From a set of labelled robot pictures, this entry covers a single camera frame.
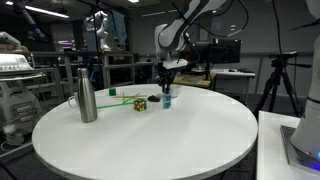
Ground ceiling strip light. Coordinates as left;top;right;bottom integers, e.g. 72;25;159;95
4;0;70;20

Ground blue hanging cloth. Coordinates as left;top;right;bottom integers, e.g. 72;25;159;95
111;11;129;45

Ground small teal bottle black cap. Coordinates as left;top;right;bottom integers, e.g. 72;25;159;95
162;92;172;110

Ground white robot mounting table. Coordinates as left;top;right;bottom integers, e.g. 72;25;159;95
255;109;320;180

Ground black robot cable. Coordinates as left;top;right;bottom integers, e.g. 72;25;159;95
171;0;251;39

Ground long green stick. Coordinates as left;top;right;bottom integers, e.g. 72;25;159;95
96;93;141;111

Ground white metal rack frame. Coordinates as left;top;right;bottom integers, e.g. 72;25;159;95
99;52;136;89

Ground white mug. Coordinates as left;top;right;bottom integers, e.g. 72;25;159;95
67;92;81;110

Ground short green stick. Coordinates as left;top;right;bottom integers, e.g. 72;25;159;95
121;92;130;106

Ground black camera tripod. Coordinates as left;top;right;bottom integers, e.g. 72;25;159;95
252;50;313;118

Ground wide black monitor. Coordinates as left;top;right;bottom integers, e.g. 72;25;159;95
191;37;243;65

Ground small black object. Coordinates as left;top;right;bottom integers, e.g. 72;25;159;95
147;94;161;103

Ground white desk grey legs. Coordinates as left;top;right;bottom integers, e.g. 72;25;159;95
209;67;257;97

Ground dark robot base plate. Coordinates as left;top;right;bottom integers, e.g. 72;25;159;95
279;124;320;176

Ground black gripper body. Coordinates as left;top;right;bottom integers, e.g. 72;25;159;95
156;64;177;86

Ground stainless steel water bottle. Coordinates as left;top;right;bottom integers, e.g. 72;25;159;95
76;67;99;124

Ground wooden top table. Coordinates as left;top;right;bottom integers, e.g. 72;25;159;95
172;73;218;90

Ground white equipment cart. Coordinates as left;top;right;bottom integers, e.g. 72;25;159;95
0;31;45;148

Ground Rubik's cube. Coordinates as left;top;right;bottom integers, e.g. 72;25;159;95
133;98;148;113

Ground thin wooden stick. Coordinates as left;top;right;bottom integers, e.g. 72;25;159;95
112;95;148;100

